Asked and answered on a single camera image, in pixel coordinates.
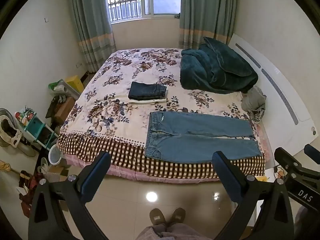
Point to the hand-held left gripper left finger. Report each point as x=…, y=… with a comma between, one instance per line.
x=92, y=177

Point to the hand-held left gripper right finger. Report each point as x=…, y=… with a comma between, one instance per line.
x=226, y=177

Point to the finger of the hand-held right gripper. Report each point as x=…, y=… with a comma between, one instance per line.
x=290, y=163
x=313, y=153

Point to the light blue jeans pants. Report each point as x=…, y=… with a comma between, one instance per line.
x=200, y=145

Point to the person's right forearm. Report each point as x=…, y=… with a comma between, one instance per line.
x=303, y=222

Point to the white folded pants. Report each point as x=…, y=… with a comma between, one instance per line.
x=147, y=102

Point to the small cardboard box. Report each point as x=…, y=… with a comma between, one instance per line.
x=57, y=173

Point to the white plastic bucket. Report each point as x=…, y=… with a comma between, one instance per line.
x=53, y=155

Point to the bed with floral sheet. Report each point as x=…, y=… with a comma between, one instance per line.
x=117, y=130

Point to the brown slipper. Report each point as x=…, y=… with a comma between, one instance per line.
x=157, y=216
x=176, y=216

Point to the red cloth pile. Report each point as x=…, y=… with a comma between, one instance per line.
x=25, y=180

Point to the grey cloth bundle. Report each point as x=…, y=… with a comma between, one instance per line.
x=253, y=100

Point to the brown cardboard box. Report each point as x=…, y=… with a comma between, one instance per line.
x=63, y=107

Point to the teal storage shelf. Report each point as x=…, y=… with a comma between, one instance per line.
x=35, y=126

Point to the white floor fan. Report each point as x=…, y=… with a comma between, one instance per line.
x=10, y=130

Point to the yellow box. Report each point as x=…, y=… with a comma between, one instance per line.
x=75, y=82

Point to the white headboard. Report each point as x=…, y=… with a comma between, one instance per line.
x=275, y=65

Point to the green plastic bag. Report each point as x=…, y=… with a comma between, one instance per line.
x=53, y=85

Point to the dark blue folded jeans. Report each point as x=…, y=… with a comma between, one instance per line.
x=146, y=90

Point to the dark green blanket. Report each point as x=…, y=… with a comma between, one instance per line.
x=212, y=67

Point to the teal curtain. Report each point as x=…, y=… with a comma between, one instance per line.
x=207, y=10
x=90, y=17

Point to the wall socket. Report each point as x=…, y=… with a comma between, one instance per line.
x=78, y=65

